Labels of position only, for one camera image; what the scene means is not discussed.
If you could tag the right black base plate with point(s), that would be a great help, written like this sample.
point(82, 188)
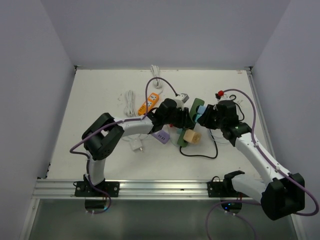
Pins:
point(217, 189)

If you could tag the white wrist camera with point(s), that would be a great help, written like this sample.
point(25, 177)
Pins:
point(181, 99)
point(221, 96)

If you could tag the green power strip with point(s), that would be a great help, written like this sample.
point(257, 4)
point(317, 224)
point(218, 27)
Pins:
point(193, 111)

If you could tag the white cord bundle purple strip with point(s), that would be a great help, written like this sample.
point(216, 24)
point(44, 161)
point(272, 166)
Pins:
point(129, 109)

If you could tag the light blue charger plug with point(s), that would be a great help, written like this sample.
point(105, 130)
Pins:
point(201, 109)

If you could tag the white cord bundle orange strip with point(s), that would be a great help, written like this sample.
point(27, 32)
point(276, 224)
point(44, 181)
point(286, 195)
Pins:
point(157, 82)

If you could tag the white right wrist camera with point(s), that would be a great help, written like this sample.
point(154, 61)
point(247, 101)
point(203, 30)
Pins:
point(221, 96)

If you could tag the white charger plug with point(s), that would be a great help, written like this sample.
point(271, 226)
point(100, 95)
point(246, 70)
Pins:
point(136, 145)

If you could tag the purple power strip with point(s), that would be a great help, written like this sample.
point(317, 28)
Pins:
point(162, 136)

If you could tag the beige cube adapter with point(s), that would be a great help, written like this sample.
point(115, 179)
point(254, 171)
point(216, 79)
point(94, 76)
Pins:
point(192, 137)

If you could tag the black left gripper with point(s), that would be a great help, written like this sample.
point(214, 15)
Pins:
point(185, 121)

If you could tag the orange power strip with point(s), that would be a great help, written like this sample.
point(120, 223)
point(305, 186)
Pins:
point(152, 100)

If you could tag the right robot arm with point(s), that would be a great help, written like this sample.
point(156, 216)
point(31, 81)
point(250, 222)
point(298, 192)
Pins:
point(279, 192)

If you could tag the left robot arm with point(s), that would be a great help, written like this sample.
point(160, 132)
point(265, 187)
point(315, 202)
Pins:
point(102, 137)

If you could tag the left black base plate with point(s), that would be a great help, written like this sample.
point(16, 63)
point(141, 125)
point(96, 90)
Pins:
point(84, 189)

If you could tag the dark teal charger plug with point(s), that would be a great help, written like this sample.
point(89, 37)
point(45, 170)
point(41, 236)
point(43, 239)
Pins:
point(196, 118)

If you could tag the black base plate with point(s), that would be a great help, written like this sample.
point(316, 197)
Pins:
point(84, 189)
point(217, 189)

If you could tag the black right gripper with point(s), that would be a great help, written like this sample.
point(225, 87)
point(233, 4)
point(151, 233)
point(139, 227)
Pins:
point(204, 119)

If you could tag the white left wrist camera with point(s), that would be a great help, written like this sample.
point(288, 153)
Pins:
point(181, 99)

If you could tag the aluminium front rail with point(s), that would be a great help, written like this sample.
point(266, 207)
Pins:
point(63, 189)

